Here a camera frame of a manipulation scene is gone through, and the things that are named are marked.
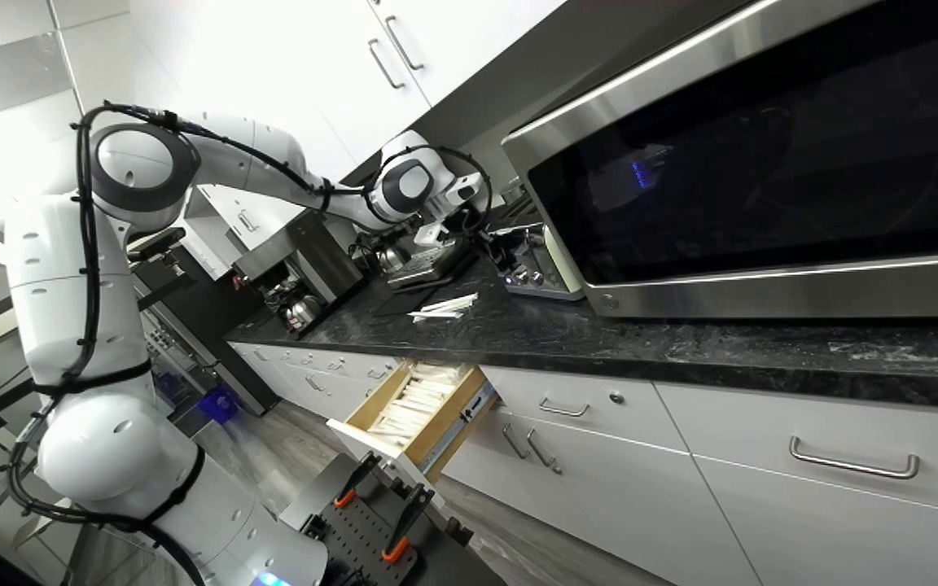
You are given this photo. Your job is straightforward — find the stainless steel milk jug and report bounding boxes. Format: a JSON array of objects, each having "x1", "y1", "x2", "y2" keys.
[{"x1": 366, "y1": 242, "x2": 410, "y2": 280}]

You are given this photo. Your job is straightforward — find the paper wrapped straw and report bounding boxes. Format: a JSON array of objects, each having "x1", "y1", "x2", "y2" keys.
[
  {"x1": 406, "y1": 303, "x2": 480, "y2": 328},
  {"x1": 406, "y1": 289, "x2": 482, "y2": 319},
  {"x1": 406, "y1": 297, "x2": 482, "y2": 326}
]

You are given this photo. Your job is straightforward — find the white upper cabinets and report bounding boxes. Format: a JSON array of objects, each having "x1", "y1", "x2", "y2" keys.
[{"x1": 49, "y1": 0, "x2": 572, "y2": 192}]

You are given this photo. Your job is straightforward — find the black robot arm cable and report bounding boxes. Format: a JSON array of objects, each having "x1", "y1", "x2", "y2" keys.
[{"x1": 0, "y1": 99, "x2": 347, "y2": 586}]

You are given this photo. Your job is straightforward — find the metal lower door handle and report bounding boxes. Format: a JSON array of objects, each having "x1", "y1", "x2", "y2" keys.
[
  {"x1": 499, "y1": 421, "x2": 532, "y2": 463},
  {"x1": 526, "y1": 425, "x2": 567, "y2": 479}
]

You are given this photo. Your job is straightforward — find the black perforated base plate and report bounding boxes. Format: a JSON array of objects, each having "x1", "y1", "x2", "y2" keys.
[{"x1": 302, "y1": 474, "x2": 462, "y2": 586}]

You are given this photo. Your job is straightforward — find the stainless steel espresso machine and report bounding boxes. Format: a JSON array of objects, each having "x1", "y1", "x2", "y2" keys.
[{"x1": 178, "y1": 181, "x2": 371, "y2": 334}]

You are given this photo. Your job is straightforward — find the black stand with blue light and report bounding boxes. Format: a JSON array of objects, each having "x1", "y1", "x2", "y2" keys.
[{"x1": 135, "y1": 288, "x2": 283, "y2": 430}]

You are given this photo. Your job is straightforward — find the long metal drawer handle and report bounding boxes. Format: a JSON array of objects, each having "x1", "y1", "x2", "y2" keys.
[{"x1": 784, "y1": 432, "x2": 925, "y2": 485}]

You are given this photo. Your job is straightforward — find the pile of wrapped straws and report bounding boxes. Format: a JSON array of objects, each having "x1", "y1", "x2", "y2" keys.
[{"x1": 366, "y1": 363, "x2": 462, "y2": 448}]

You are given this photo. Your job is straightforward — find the stainless steel microwave oven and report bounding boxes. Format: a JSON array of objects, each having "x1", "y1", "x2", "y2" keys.
[{"x1": 499, "y1": 0, "x2": 938, "y2": 326}]

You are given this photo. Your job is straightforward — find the short metal drawer handle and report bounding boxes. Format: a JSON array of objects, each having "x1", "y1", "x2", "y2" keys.
[{"x1": 538, "y1": 394, "x2": 600, "y2": 424}]

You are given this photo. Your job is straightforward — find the metal upper cabinet handle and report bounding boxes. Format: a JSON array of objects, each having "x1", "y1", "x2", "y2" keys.
[
  {"x1": 382, "y1": 9, "x2": 431, "y2": 75},
  {"x1": 366, "y1": 37, "x2": 410, "y2": 93}
]

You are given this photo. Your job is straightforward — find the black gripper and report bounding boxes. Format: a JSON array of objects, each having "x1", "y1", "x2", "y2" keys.
[{"x1": 403, "y1": 202, "x2": 490, "y2": 289}]

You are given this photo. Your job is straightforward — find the open wooden drawer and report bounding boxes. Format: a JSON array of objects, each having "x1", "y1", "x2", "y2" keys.
[{"x1": 323, "y1": 357, "x2": 505, "y2": 482}]

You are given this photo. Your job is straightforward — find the grey lower cabinets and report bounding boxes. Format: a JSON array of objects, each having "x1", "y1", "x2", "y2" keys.
[{"x1": 226, "y1": 339, "x2": 938, "y2": 586}]

